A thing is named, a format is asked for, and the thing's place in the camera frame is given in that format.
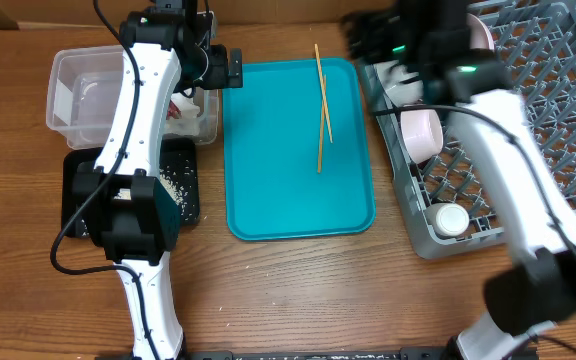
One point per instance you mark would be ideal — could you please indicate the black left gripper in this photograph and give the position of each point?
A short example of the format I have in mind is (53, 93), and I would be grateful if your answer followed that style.
(219, 77)

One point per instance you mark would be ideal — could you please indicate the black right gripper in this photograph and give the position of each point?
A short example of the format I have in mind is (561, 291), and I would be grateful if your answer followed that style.
(360, 35)

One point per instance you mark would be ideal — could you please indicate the pink round plate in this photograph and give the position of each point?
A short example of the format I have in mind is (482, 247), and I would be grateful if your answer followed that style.
(481, 37)

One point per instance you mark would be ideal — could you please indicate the white napkin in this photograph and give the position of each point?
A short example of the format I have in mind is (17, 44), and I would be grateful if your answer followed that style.
(187, 124)

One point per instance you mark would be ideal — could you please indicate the red snack wrapper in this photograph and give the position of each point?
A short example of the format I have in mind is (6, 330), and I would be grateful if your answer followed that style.
(173, 111)

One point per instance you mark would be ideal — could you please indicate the rice food waste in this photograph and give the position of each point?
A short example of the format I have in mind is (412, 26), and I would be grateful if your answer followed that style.
(178, 175)

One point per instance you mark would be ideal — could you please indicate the cream plastic cup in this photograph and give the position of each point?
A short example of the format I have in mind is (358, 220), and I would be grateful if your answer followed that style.
(448, 220)

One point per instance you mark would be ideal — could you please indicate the grey-white bowl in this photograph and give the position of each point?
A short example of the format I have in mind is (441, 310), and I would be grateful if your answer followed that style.
(401, 87)

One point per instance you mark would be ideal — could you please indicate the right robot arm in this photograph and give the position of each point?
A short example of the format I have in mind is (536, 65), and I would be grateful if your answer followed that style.
(473, 87)

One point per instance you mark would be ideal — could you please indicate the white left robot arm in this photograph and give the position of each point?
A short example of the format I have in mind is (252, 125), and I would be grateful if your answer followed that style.
(127, 212)

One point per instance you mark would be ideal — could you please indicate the grey dishwasher rack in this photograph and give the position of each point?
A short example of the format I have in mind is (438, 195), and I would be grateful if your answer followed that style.
(536, 41)

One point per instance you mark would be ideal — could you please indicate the teal plastic tray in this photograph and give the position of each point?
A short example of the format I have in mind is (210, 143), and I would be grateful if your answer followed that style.
(271, 136)

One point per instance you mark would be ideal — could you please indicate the wooden chopstick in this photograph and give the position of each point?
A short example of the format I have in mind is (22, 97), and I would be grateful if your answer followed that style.
(323, 92)
(321, 138)

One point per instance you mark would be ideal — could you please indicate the black tray bin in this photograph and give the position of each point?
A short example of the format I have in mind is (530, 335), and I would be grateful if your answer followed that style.
(70, 205)

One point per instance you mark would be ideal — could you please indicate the clear plastic bin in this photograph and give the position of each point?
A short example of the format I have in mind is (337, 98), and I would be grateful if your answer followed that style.
(83, 92)

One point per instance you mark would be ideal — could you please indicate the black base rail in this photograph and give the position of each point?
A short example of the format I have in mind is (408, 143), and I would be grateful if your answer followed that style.
(406, 353)

